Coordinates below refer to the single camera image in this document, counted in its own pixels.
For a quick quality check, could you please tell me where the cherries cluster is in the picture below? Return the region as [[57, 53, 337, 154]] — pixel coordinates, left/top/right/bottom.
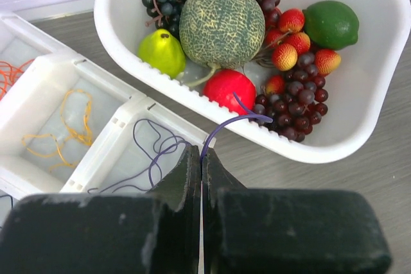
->
[[260, 8, 342, 94]]

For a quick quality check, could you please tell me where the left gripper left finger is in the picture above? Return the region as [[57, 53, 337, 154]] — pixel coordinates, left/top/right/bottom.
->
[[1, 146, 201, 273]]

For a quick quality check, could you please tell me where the white compartment tray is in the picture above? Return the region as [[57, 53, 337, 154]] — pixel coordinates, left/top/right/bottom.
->
[[1, 13, 207, 200]]

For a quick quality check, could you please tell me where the orange thin wire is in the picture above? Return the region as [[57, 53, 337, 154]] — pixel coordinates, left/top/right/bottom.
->
[[0, 58, 35, 101]]

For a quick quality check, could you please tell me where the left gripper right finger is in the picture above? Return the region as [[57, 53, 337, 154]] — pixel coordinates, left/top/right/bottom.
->
[[201, 150, 392, 273]]

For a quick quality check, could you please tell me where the dark grapes bunch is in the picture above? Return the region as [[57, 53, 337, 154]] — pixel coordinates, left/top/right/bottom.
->
[[141, 0, 187, 40]]

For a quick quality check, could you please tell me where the green lime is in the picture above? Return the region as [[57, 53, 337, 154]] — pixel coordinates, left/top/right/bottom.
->
[[302, 0, 360, 50]]

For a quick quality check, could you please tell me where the green melon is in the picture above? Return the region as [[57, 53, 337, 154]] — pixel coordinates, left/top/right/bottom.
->
[[179, 0, 265, 69]]

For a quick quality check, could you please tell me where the red grapes bunch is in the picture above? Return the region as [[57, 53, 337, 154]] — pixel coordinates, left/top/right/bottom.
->
[[173, 0, 329, 143]]

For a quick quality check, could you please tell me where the white fruit basket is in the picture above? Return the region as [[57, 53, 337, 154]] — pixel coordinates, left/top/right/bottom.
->
[[94, 0, 410, 164]]

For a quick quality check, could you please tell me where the yellow pear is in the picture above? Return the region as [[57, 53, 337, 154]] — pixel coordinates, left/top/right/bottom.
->
[[137, 29, 186, 78]]

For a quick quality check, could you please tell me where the red apple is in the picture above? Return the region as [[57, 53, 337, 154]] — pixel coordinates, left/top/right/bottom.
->
[[203, 69, 256, 115]]

